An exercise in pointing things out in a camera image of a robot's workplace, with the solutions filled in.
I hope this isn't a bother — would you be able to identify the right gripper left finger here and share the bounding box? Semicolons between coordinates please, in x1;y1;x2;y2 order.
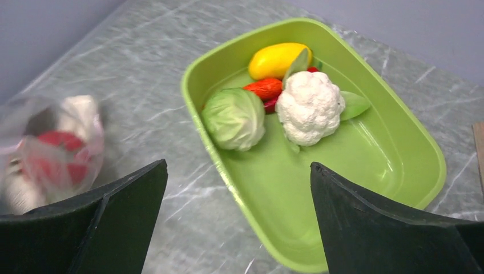
1;159;168;273

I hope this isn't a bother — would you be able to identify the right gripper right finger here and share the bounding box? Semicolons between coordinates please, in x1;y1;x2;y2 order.
310;162;483;273

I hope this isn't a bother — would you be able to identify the red toy tomato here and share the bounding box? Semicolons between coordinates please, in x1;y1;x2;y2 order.
21;131;90;188

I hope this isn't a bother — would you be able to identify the clear zip top bag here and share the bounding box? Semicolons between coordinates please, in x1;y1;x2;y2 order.
1;95;104;215

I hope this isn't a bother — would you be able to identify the green toy cabbage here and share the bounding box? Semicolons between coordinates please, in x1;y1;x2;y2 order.
201;88;265;151

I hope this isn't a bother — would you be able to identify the red toy chili pepper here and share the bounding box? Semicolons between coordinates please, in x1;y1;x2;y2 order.
243;67;321;114

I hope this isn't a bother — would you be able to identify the green plastic tray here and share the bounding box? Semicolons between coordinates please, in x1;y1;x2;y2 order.
181;18;446;273

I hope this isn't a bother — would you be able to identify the white toy cauliflower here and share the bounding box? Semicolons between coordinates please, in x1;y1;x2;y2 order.
274;47;373;154

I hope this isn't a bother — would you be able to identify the wooden board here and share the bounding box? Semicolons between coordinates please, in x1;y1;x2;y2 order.
472;122;484;191

